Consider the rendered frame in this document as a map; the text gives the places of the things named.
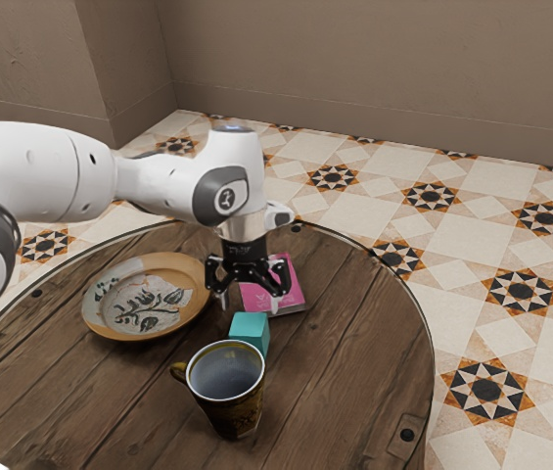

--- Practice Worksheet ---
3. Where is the pink book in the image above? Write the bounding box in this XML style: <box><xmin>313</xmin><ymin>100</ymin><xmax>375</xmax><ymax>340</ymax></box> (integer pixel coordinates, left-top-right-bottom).
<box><xmin>237</xmin><ymin>252</ymin><xmax>309</xmax><ymax>319</ymax></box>

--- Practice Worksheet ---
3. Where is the ochre floral ceramic plate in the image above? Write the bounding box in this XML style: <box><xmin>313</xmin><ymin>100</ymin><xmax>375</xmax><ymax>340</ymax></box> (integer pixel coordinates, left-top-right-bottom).
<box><xmin>81</xmin><ymin>251</ymin><xmax>212</xmax><ymax>341</ymax></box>

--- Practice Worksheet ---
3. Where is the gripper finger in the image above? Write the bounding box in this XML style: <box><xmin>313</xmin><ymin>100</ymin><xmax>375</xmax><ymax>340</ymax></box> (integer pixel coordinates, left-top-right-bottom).
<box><xmin>205</xmin><ymin>254</ymin><xmax>232</xmax><ymax>310</ymax></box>
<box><xmin>255</xmin><ymin>258</ymin><xmax>291</xmax><ymax>315</ymax></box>

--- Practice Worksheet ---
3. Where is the dark yellow patterned mug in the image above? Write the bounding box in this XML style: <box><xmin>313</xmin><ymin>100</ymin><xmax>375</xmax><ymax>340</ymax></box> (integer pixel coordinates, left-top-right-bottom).
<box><xmin>168</xmin><ymin>339</ymin><xmax>266</xmax><ymax>440</ymax></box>

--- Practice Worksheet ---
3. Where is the teal block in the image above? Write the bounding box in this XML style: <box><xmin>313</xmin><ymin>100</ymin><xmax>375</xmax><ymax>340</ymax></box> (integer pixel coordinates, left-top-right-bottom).
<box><xmin>228</xmin><ymin>311</ymin><xmax>272</xmax><ymax>353</ymax></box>

